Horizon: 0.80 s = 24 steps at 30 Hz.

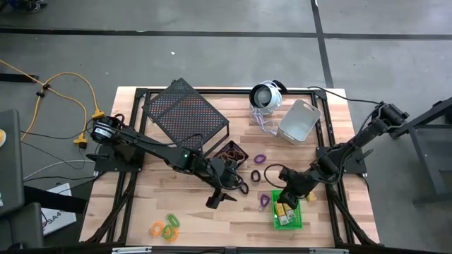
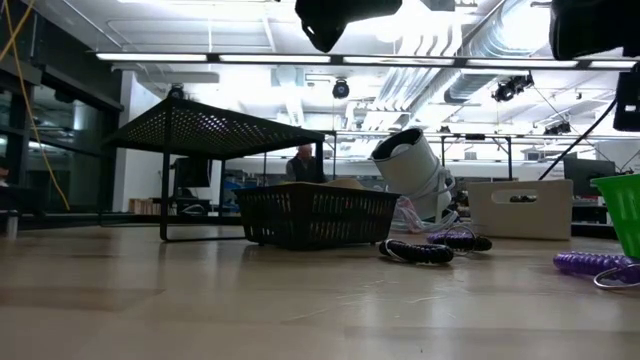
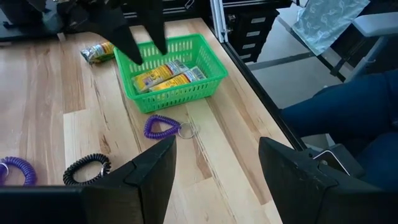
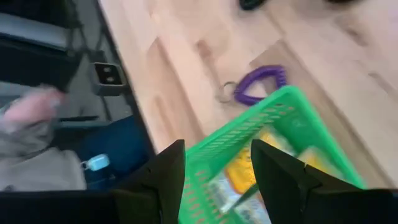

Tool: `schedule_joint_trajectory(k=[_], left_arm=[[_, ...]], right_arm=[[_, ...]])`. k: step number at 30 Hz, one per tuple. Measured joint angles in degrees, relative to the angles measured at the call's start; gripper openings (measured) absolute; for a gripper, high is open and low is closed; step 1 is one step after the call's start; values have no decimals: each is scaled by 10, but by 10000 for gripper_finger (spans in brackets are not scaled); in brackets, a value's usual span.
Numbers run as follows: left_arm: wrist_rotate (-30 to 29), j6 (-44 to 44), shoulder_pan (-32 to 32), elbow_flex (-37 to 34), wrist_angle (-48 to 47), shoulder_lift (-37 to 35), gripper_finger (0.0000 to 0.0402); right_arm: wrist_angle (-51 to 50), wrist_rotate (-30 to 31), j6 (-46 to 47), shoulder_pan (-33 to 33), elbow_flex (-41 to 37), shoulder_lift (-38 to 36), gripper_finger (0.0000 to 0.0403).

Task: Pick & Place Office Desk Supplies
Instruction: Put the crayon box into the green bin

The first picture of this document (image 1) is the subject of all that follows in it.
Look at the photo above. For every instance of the black flat floor bar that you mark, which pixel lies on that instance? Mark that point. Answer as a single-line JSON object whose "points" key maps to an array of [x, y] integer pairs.
{"points": [[17, 77]]}

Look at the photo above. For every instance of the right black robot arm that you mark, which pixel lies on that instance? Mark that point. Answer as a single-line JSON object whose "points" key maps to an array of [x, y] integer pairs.
{"points": [[360, 137]]}

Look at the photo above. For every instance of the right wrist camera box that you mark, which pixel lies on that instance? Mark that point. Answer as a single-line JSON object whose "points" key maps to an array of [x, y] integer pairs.
{"points": [[285, 174]]}

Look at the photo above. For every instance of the silver bracket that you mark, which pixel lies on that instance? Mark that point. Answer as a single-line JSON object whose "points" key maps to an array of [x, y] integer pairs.
{"points": [[131, 250], [328, 251]]}

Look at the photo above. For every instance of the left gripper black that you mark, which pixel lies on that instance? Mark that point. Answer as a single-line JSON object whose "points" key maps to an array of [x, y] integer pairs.
{"points": [[226, 180]]}

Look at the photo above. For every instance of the white bullet security camera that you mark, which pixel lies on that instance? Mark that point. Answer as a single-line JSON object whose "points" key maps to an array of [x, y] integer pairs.
{"points": [[263, 97]]}

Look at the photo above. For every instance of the black slotted plastic basket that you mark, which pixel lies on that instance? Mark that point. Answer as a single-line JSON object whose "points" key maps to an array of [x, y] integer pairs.
{"points": [[231, 143]]}

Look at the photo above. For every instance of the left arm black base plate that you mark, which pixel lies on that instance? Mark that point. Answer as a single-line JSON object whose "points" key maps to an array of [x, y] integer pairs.
{"points": [[102, 164]]}

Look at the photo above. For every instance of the white plastic bin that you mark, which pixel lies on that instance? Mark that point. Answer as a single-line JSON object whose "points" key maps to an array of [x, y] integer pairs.
{"points": [[300, 120]]}

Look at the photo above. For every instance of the black perforated metal stand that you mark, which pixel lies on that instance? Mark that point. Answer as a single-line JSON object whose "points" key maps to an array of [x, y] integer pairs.
{"points": [[183, 113]]}

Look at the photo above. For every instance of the person's foot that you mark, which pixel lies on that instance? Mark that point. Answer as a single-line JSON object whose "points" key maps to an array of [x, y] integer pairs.
{"points": [[28, 4]]}

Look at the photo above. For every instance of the grey cabinet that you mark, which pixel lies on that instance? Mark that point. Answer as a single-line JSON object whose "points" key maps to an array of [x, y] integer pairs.
{"points": [[10, 169]]}

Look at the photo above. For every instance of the white printed cardboard box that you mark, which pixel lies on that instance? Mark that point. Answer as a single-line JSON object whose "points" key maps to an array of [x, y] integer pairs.
{"points": [[60, 224]]}

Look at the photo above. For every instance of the yellow round object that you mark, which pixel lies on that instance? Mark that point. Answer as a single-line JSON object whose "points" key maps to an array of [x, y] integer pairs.
{"points": [[2, 137]]}

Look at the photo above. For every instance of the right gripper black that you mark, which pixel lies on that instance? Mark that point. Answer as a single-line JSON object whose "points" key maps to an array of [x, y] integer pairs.
{"points": [[300, 183]]}

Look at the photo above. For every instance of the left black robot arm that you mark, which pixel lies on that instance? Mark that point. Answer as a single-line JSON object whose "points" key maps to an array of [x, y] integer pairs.
{"points": [[155, 148]]}

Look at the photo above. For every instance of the green slotted plastic basket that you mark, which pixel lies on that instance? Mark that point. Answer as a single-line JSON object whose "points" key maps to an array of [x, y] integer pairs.
{"points": [[296, 222]]}

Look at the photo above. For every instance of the yellow printed packet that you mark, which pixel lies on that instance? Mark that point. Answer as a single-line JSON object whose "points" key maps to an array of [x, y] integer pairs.
{"points": [[280, 215], [290, 212], [311, 197]]}

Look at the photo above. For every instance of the dark grey metal table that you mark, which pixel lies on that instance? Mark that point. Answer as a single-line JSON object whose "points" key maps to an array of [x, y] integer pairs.
{"points": [[429, 166]]}

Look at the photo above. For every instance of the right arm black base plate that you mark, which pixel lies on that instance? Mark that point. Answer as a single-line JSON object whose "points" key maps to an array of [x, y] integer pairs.
{"points": [[356, 166]]}

